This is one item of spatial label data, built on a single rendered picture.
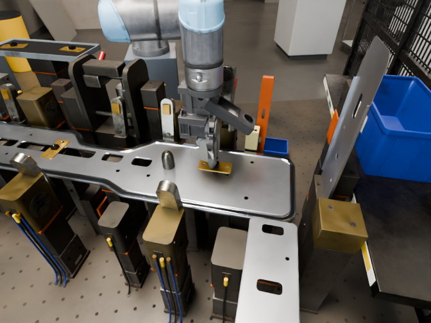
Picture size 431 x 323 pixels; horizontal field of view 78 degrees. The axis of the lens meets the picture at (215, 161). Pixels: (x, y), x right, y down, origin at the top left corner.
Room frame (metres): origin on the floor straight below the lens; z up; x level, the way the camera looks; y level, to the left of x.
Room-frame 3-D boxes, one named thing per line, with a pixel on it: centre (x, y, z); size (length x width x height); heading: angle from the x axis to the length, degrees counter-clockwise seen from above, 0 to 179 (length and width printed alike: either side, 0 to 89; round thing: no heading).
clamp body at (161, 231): (0.30, 0.10, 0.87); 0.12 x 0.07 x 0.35; 168
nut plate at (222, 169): (0.50, 0.00, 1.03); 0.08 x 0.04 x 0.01; 78
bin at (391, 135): (0.59, -0.46, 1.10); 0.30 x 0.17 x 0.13; 169
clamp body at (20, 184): (0.40, 0.44, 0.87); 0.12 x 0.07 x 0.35; 168
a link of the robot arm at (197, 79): (0.50, 0.02, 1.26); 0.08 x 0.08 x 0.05
